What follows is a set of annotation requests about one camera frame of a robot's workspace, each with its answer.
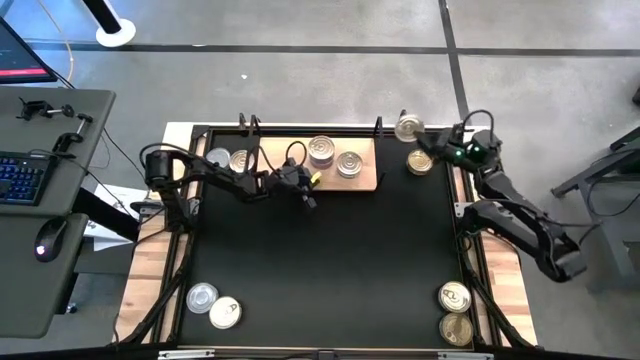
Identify black desk clamp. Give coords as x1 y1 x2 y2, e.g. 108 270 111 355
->
16 97 76 122
51 112 95 154

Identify gold seafood can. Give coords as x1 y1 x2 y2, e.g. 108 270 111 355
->
438 312 475 348
405 148 435 177

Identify black table mat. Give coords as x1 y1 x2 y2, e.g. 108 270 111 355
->
178 128 475 350

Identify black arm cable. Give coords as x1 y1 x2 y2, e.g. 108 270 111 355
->
463 108 601 246
138 140 308 174

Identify black computer monitor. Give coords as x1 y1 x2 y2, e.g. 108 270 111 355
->
0 16 59 85

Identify silver lid seafood can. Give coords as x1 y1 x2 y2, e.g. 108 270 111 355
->
185 281 220 315
205 146 232 170

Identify white paper sheet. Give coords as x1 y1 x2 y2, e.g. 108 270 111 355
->
82 183 139 253

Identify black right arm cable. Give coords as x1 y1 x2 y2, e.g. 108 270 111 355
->
463 108 601 246

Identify wooden shelf black brackets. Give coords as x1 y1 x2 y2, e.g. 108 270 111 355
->
237 112 387 193

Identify dark metal stand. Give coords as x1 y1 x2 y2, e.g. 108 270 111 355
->
549 127 640 294

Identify silver metal bracket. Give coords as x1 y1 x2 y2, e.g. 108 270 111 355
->
437 351 495 360
158 349 216 360

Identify backlit black keyboard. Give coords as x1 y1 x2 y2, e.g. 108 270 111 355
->
0 151 59 207

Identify black table clamp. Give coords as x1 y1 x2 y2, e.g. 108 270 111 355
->
130 199 166 217

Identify black computer mouse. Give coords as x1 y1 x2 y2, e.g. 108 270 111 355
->
33 216 69 264

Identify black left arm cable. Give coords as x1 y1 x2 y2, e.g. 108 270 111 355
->
138 140 308 174

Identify grey side desk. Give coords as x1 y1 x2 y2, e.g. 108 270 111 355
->
0 85 118 340

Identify black pole white base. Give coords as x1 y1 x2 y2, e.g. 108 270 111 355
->
81 0 138 49

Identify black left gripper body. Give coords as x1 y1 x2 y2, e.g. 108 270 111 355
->
267 164 314 199

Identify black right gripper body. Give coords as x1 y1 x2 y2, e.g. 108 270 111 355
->
433 127 471 166

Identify yellow floor cable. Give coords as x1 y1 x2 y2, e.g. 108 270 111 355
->
35 0 76 85

